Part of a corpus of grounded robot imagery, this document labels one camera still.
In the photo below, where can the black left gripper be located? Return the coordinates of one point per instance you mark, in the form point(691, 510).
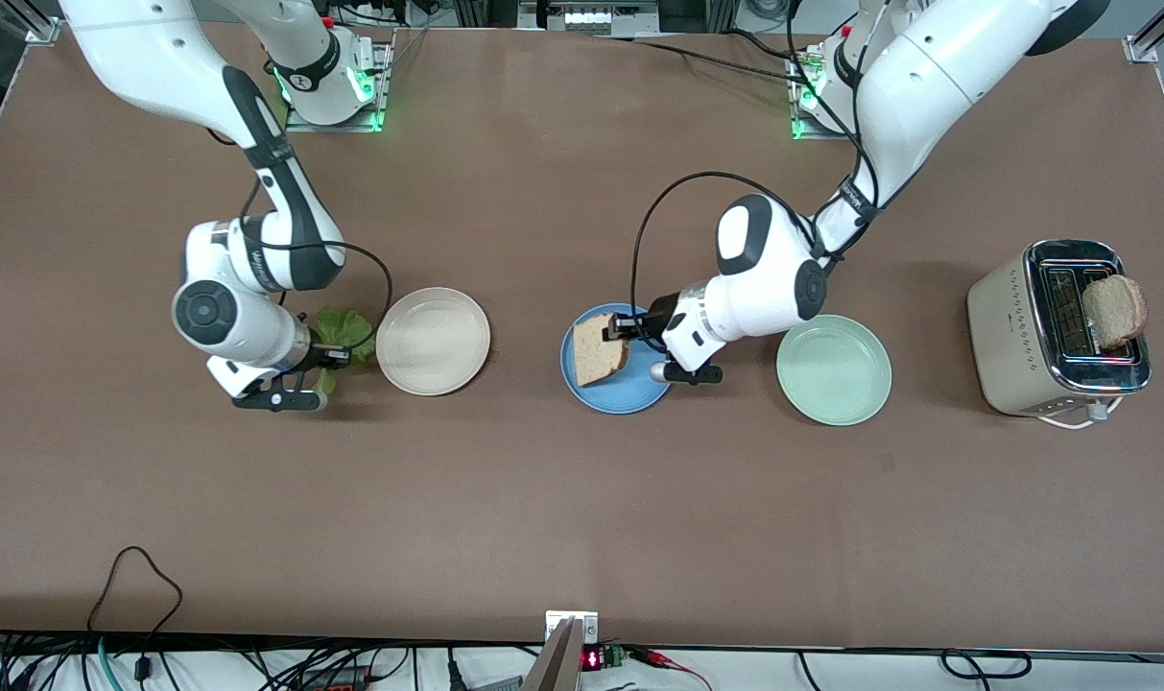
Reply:
point(654, 321)

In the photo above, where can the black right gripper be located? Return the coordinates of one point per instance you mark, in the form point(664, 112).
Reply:
point(324, 357)

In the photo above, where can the green lettuce leaf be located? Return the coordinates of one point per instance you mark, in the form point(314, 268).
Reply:
point(351, 331)

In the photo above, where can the brown bread slice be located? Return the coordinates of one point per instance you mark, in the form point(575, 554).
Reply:
point(596, 353)
point(1116, 312)

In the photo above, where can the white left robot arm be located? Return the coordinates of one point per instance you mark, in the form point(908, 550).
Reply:
point(927, 77)

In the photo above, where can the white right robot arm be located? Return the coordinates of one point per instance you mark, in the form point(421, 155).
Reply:
point(159, 58)

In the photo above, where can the blue round plate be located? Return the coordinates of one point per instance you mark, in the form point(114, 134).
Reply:
point(620, 395)

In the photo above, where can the white round plate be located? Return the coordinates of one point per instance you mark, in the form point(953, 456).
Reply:
point(433, 341)

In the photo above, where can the pale green round plate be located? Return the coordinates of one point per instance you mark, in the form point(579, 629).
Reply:
point(834, 374)

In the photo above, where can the white background device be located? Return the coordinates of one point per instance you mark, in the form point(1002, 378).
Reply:
point(586, 19)

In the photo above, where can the black power strip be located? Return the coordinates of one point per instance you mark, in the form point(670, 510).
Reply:
point(337, 679)

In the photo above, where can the red display electronics module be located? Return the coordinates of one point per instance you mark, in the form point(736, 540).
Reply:
point(601, 658)

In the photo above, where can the beige chrome toaster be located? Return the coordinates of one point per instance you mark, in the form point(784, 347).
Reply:
point(1009, 336)

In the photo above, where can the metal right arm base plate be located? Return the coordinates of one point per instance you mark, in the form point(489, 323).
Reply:
point(382, 96)

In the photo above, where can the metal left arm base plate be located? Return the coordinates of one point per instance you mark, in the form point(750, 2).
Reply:
point(802, 120)

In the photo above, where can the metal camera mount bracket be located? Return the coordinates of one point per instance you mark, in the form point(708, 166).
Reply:
point(562, 662)

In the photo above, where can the aluminium frame profile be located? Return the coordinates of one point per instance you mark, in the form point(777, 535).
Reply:
point(44, 31)
point(1143, 48)

